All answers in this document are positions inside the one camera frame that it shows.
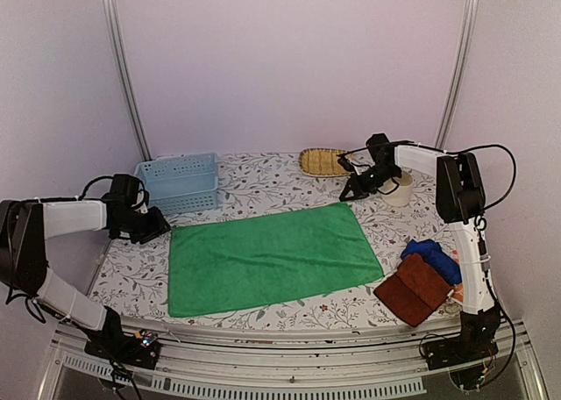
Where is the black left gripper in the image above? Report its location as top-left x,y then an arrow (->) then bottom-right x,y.
117,205 -> 172,244

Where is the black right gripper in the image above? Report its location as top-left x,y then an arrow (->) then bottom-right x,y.
339,163 -> 400,201

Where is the green microfiber towel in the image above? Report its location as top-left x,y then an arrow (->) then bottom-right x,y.
167,203 -> 384,318

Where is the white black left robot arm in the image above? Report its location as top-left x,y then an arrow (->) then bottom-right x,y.
1,199 -> 170,360

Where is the woven bamboo tray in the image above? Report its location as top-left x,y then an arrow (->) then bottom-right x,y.
298,148 -> 351,177

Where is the cream cylindrical cup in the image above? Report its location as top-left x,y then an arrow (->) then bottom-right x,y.
379,170 -> 414,207

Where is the light blue plastic basket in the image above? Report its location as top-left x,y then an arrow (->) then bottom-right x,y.
135,153 -> 218,216

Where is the blue rolled towel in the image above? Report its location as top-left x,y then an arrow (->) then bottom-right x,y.
400,239 -> 462,286

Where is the brown folded towel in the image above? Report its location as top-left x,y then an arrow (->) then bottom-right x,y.
374,254 -> 452,327

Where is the orange patterned towel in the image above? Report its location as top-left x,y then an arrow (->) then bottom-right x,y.
451,249 -> 464,305

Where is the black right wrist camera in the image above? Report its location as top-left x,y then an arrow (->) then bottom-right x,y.
366,132 -> 390,159

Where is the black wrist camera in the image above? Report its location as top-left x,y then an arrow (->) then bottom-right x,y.
103,174 -> 149,210
366,132 -> 390,159

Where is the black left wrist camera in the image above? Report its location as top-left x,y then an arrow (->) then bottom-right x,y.
103,174 -> 149,210

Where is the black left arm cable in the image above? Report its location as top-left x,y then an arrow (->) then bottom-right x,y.
76,175 -> 150,204

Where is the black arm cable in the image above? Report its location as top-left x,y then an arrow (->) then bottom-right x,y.
76,175 -> 150,204
337,140 -> 521,390

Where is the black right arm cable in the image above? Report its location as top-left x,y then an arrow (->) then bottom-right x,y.
337,140 -> 521,390

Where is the aluminium front rail base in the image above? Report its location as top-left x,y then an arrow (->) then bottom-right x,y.
37,316 -> 549,400

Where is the right aluminium frame post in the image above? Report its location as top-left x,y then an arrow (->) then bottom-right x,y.
435,0 -> 479,149

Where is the aluminium frame post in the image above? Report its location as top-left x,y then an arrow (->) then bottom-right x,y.
102,0 -> 152,161
435,0 -> 479,149

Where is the left aluminium frame post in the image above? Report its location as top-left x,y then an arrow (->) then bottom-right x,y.
102,0 -> 152,161

